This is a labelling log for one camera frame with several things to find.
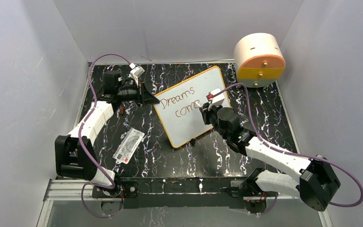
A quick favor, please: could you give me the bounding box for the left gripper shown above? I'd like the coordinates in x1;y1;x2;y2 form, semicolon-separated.
118;81;160;108

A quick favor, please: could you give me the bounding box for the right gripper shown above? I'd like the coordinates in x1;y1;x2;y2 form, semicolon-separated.
200;101;229;140

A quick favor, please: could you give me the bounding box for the yellow framed whiteboard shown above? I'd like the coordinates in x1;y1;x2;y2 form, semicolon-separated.
154;66;226;148

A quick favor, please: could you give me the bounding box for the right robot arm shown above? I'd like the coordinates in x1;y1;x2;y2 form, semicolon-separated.
199;103;341;211

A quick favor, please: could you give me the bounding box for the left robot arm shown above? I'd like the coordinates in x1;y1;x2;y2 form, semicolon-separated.
54;66;159;197

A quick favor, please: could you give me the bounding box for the flat packaged ruler set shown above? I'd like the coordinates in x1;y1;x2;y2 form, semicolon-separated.
113;128;145;164

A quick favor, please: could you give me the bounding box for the round three drawer cabinet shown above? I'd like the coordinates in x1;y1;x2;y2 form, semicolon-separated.
233;33;286;88

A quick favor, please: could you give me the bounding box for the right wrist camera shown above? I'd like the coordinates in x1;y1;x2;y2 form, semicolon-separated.
207;88;225;110

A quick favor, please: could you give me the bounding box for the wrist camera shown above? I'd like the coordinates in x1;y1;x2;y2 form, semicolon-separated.
207;88;225;110
129;63;145;85

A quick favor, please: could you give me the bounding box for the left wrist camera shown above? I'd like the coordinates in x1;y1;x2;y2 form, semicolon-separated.
129;63;145;85

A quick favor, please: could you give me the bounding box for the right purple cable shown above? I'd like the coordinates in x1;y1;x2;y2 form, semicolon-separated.
206;82;363;217

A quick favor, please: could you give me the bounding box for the purple cable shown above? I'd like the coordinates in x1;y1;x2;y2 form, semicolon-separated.
77;53;135;218
206;82;363;217

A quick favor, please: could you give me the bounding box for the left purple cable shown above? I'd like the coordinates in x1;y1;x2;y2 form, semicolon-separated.
77;53;135;218

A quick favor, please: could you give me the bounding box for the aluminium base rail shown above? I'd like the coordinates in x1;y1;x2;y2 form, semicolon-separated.
43;177;326;201

